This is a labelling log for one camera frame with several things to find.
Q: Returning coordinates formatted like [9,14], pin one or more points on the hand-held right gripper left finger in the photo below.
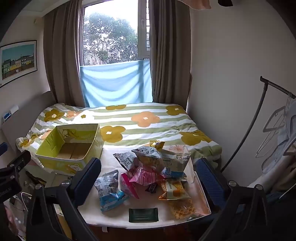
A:
[86,180]

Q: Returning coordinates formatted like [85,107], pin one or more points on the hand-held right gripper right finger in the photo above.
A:
[210,180]

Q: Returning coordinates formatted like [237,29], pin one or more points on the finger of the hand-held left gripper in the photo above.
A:
[19,161]
[2,148]

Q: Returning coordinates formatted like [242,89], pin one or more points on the blue-white snack packet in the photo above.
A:
[124,161]
[108,190]

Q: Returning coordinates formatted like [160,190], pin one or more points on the yellow-green cardboard box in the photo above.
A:
[69,150]

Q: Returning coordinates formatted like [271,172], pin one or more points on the orange-white snack packet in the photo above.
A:
[172,188]

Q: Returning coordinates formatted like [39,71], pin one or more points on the magenta snack packet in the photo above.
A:
[127,186]

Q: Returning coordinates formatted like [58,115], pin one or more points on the grey snack packet yellow print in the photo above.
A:
[146,156]

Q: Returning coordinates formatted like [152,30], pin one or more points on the clear waffle packet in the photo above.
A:
[181,207]

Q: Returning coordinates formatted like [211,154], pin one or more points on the grey headboard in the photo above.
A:
[25,115]

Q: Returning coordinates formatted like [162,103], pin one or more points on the light pink snack packet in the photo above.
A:
[144,176]

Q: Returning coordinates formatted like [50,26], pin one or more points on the small dark candy bar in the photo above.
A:
[152,187]

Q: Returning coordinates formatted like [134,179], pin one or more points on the gold foil snack packet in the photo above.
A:
[157,144]

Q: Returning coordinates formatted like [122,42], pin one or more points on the dark green snack packet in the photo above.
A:
[143,215]

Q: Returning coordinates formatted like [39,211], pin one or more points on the floral striped blanket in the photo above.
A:
[143,129]

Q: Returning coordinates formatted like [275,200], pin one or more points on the black clothes rack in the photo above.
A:
[254,115]

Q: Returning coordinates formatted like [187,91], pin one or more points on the light blue hanging clothes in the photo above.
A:
[286,139]

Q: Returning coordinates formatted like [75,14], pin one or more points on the grey clothes hanger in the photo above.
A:
[274,120]

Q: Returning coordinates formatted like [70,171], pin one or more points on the light blue window cloth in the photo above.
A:
[115,83]

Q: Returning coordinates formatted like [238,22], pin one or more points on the brown curtain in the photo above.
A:
[170,51]
[62,53]

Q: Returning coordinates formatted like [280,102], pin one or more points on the window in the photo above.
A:
[111,34]

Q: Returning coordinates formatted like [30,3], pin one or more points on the peach hanging cloth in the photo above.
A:
[198,3]

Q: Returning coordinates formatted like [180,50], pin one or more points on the framed wall poster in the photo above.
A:
[18,61]

